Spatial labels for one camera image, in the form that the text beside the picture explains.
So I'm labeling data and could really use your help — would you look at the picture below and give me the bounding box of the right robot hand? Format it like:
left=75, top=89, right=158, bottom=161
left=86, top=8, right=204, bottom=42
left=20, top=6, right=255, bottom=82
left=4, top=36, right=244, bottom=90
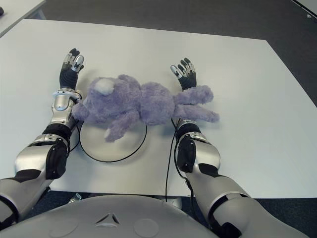
left=169, top=58, right=198, bottom=91

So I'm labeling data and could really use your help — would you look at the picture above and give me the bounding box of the silver robot torso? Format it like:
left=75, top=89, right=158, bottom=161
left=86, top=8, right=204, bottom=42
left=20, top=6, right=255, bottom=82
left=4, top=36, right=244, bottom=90
left=0, top=194, right=221, bottom=238

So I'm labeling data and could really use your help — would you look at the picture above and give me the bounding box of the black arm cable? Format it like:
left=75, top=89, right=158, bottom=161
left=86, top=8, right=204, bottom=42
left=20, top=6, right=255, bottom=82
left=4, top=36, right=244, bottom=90
left=165, top=118, right=179, bottom=202
left=68, top=120, right=83, bottom=152

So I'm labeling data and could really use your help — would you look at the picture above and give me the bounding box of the white plate black rim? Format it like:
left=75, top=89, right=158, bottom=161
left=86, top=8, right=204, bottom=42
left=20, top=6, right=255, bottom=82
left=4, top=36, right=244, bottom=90
left=79, top=120, right=148, bottom=163

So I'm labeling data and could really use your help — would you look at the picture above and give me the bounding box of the purple plush doll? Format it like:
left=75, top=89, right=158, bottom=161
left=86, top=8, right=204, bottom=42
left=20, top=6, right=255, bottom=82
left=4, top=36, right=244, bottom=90
left=71, top=74, right=221, bottom=143

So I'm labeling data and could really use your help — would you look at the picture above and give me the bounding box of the silver table leg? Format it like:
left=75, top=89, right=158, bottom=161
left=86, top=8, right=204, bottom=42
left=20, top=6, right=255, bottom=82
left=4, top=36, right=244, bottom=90
left=167, top=197, right=184, bottom=209

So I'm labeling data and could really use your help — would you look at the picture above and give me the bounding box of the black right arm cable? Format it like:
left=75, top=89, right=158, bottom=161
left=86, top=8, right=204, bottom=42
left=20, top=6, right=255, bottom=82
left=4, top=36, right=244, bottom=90
left=165, top=118, right=179, bottom=202

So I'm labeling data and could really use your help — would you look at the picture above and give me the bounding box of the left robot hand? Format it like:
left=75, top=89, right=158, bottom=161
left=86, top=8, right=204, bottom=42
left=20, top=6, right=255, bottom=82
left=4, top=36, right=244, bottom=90
left=59, top=48, right=85, bottom=90

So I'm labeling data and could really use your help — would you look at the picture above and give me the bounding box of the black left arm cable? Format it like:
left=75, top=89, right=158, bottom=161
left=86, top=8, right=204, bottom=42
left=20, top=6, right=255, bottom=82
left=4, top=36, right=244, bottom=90
left=68, top=120, right=83, bottom=152

